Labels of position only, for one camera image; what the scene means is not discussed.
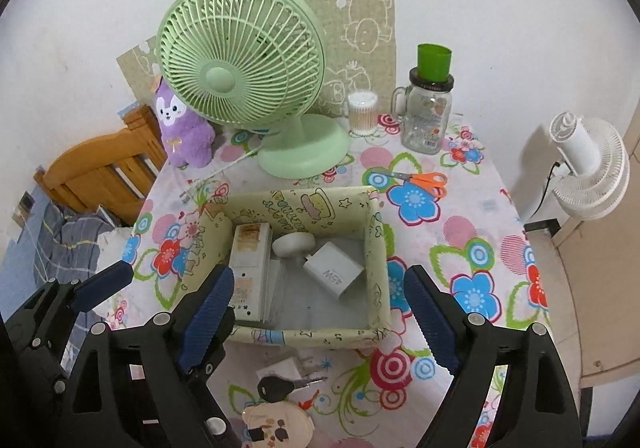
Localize orange scissors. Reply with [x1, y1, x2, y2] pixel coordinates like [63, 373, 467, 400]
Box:
[366, 169, 448, 199]

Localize black fan cable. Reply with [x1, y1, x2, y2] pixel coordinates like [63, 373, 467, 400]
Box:
[530, 160, 571, 219]

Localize green desk fan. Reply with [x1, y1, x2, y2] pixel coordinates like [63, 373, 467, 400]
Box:
[156, 0, 352, 179]

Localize cotton swab container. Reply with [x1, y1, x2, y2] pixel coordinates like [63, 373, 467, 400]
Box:
[347, 91, 379, 137]

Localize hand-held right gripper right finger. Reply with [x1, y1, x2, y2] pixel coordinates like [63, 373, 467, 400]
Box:
[403, 265, 581, 448]

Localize glass mug jar green lid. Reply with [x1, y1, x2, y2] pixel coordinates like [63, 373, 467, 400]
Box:
[391, 43, 457, 156]

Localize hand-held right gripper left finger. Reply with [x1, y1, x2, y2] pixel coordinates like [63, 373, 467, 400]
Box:
[64, 265, 236, 448]

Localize white charger block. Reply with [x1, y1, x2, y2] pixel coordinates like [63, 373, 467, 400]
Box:
[302, 241, 366, 304]

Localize long white carton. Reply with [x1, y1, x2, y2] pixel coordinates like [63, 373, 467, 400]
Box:
[229, 223, 273, 321]

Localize grey plaid blanket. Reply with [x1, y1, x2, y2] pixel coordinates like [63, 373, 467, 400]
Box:
[30, 203, 118, 289]

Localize white pillow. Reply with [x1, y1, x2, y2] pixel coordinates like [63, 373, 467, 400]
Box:
[92, 225, 136, 279]

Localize white fan power cord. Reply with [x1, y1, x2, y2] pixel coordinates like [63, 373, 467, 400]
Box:
[185, 140, 268, 194]

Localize black metal bar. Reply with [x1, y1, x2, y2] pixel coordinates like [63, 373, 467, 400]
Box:
[522, 219, 565, 235]

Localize white round gadget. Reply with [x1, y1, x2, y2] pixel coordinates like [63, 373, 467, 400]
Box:
[271, 233, 316, 261]

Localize green printed wall sheet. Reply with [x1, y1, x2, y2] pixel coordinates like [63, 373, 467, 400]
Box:
[116, 0, 397, 119]

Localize beige round pouch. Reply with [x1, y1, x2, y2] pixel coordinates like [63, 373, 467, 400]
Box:
[241, 400, 315, 448]

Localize black key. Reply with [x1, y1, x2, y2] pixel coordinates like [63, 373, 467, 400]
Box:
[256, 374, 328, 404]

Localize printed yellow-green storage box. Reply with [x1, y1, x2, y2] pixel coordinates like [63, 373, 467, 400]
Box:
[182, 185, 393, 349]

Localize purple plush toy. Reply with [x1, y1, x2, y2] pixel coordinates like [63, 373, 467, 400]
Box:
[152, 78, 216, 169]

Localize white plug adapter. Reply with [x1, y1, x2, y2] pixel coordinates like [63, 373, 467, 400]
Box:
[256, 353, 328, 386]

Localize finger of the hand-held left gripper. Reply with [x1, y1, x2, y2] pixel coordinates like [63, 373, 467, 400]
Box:
[192, 310, 237, 379]
[15, 260, 134, 354]

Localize white clip fan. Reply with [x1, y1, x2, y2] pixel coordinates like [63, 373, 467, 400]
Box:
[547, 110, 631, 221]

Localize wooden bed headboard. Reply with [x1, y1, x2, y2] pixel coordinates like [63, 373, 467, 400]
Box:
[34, 104, 168, 226]

